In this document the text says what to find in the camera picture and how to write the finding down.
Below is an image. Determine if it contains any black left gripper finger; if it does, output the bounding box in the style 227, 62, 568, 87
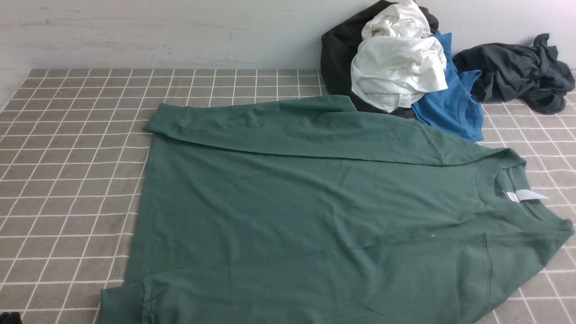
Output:
0, 312, 22, 324

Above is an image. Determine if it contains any green long sleeve shirt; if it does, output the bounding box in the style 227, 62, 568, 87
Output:
99, 96, 574, 324

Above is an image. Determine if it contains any black garment under white shirt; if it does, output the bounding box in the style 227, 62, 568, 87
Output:
320, 0, 439, 118

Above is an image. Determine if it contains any white crumpled shirt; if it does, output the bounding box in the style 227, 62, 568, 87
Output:
351, 0, 448, 113

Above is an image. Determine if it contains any blue t-shirt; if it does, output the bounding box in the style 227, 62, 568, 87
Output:
412, 31, 484, 142

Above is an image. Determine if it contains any dark grey crumpled shirt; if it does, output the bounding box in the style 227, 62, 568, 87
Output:
453, 33, 575, 115

